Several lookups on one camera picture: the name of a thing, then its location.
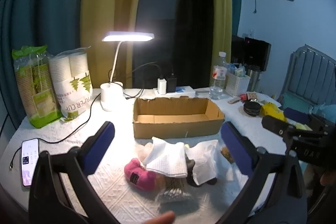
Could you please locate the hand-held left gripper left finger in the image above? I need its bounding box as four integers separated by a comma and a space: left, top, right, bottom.
29, 121, 116, 224

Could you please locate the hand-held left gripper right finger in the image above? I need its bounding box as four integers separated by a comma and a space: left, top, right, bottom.
217, 121, 306, 224

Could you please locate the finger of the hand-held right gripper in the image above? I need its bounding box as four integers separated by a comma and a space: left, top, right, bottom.
262, 115, 297, 138
283, 107, 313, 125

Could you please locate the pink plush toy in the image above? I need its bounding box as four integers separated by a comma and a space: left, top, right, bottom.
124, 158, 157, 191

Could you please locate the cardboard box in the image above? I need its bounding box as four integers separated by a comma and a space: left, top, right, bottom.
133, 97, 226, 139

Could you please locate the white waffle towel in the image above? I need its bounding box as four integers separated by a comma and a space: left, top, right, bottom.
143, 137, 189, 178

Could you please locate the cotton swabs plastic bag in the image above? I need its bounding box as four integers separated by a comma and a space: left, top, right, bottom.
155, 175, 193, 207

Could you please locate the person's right hand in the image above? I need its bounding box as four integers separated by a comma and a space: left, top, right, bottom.
320, 170, 336, 188

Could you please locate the person's left hand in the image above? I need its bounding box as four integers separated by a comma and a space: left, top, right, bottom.
145, 211, 176, 224

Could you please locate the brown snack packet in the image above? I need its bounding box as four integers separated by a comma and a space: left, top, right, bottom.
220, 146, 237, 165

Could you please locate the yellow plastic bag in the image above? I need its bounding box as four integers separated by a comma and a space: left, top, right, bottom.
261, 102, 288, 122

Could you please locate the black round container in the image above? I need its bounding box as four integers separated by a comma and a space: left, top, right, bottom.
243, 101, 261, 116

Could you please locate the red patterned small box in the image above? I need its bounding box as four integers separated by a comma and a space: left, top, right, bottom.
245, 91, 259, 102

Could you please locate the white quilted tablecloth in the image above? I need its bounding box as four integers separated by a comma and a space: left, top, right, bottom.
0, 86, 309, 224

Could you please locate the grey padded headboard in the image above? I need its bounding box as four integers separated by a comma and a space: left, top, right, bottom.
278, 43, 336, 109

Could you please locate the dark grey plush toy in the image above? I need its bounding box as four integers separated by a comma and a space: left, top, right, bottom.
185, 157, 218, 188

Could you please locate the steel mug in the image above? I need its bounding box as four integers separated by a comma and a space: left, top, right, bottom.
247, 64, 263, 93

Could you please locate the white storage basket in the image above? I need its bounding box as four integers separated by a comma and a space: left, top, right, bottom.
225, 63, 251, 98

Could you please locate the white paper cup pack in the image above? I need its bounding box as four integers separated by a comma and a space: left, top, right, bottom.
49, 47, 93, 121

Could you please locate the white desk lamp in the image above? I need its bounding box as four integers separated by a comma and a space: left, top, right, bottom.
100, 31, 155, 111

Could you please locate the smartphone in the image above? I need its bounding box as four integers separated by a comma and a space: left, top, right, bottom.
21, 139, 40, 187

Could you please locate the clear water bottle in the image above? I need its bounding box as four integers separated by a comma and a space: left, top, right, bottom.
209, 51, 228, 100

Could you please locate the black speaker box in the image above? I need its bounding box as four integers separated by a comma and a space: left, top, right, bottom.
231, 35, 272, 71

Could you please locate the white power strip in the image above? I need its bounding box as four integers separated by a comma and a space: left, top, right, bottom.
154, 85, 196, 98

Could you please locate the green paper cup pack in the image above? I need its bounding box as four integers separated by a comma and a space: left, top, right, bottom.
12, 46, 63, 128

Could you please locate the black charger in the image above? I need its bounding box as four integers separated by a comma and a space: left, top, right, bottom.
166, 77, 177, 92

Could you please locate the yellow curtain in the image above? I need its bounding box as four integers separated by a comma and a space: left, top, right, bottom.
79, 0, 234, 93

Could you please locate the teal curtain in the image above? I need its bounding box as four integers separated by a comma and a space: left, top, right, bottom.
0, 0, 91, 119

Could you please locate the black phone cable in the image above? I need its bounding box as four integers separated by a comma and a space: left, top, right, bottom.
9, 93, 101, 170

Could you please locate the black charger cable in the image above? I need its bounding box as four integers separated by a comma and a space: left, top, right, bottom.
123, 63, 175, 99

